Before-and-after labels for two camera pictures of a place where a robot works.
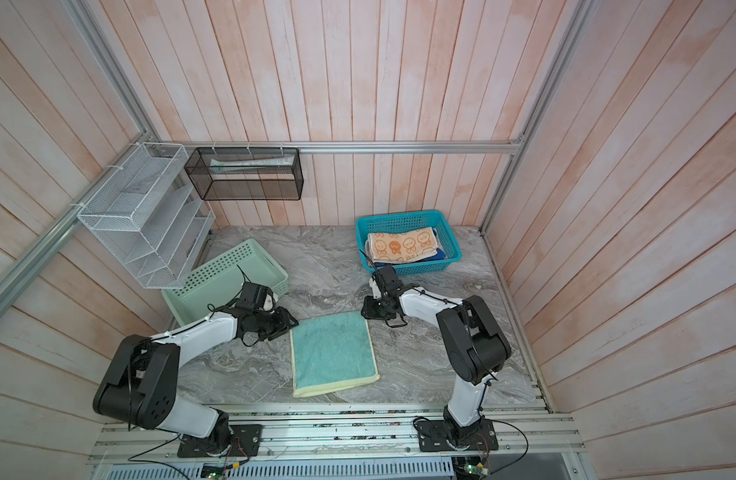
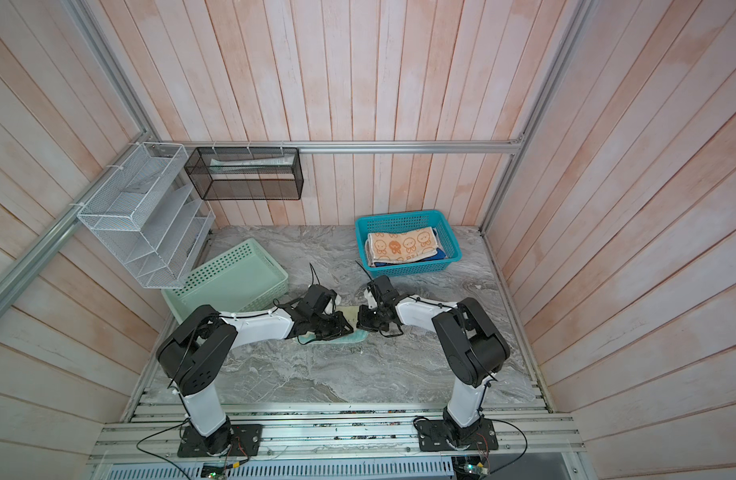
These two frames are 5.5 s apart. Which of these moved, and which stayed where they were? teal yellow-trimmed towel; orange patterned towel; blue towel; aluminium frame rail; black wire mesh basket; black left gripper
Moved: teal yellow-trimmed towel; black left gripper
Stayed: black wire mesh basket; orange patterned towel; blue towel; aluminium frame rail
